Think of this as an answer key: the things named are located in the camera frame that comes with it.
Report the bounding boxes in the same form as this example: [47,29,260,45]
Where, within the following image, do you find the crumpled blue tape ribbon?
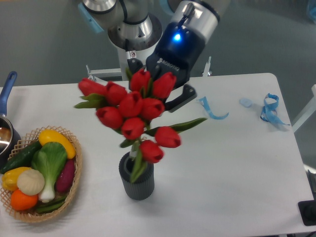
[260,93,290,125]

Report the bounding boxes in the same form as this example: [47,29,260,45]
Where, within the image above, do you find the white metal base frame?
[85,56,212,82]

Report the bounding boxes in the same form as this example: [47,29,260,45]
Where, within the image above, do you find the purple sweet potato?
[55,159,75,193]

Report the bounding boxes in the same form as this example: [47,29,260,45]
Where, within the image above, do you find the small pale blue cap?
[239,98,252,108]

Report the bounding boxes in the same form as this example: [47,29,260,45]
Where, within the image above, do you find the dark green cucumber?
[0,141,41,174]

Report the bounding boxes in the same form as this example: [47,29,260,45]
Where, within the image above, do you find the woven wicker basket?
[0,126,82,223]

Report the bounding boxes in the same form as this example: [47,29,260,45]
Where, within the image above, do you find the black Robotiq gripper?
[127,22,205,113]

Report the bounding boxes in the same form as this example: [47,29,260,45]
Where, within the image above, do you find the yellow bell pepper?
[1,167,31,191]

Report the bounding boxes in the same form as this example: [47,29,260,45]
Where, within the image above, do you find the dark grey ribbed vase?
[118,153,155,200]

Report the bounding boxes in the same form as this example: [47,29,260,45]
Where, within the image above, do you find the white frame bar right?
[292,84,316,133]

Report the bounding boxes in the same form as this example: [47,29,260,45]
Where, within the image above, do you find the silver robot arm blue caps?
[79,0,230,112]

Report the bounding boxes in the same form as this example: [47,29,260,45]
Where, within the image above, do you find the black device at edge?
[298,200,316,226]

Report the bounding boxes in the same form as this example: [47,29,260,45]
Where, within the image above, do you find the cream white garlic bulb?
[17,169,45,196]

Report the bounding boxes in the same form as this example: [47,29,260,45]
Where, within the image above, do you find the green bok choy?
[31,142,67,203]

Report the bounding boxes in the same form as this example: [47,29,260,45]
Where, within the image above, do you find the orange fruit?
[10,189,38,211]

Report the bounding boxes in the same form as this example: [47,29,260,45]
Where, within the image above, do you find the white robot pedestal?
[112,43,157,80]

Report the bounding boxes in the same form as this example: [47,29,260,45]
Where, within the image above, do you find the blue tape strip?
[198,96,229,120]

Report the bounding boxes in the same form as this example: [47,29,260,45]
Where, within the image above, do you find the blue handled saucepan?
[0,71,21,168]

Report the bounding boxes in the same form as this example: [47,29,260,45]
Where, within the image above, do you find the red tulip bouquet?
[75,69,205,183]

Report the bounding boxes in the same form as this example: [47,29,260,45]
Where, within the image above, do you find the green bean pods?
[35,196,67,214]

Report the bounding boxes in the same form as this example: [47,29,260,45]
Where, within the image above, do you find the yellow squash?
[39,129,76,159]

